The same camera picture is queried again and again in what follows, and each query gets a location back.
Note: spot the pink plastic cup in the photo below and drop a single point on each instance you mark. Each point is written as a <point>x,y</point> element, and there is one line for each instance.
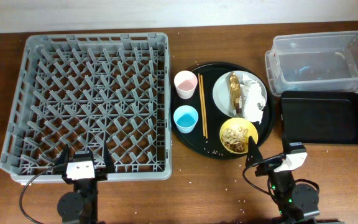
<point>185,83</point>

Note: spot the yellow bowl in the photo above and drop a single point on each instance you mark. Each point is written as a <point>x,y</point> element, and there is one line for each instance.
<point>235,122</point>

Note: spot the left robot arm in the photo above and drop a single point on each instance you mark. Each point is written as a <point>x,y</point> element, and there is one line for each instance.
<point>81,204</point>

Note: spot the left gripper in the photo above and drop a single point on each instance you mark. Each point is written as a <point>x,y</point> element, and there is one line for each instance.
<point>100,173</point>

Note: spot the food scraps and rice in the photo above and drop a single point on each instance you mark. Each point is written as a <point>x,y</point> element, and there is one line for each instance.
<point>235,139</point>

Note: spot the gold foil wrapper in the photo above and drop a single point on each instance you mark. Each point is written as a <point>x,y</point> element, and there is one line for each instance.
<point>235,94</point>

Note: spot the black rectangular tray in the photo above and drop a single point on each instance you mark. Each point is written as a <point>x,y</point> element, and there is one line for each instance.
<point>320,117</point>

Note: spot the grey round plate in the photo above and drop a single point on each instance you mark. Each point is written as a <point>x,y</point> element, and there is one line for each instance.
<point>221,95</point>

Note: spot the grey plastic dishwasher rack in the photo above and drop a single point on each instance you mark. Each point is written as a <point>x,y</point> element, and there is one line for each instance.
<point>108,94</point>

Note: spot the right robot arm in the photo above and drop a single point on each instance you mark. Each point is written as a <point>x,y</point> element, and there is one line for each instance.
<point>297,200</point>

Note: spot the clear plastic bin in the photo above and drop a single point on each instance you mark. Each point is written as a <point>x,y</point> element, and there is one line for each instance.
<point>324,61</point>

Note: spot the round black tray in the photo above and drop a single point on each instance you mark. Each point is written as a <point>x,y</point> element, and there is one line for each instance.
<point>212,147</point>

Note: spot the blue plastic cup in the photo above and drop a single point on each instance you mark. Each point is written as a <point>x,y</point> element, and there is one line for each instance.
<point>185,118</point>

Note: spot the white napkin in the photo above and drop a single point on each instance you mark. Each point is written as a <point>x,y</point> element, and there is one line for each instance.
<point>253,100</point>

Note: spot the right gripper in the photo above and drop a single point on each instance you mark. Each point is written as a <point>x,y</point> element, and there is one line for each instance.
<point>257,155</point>

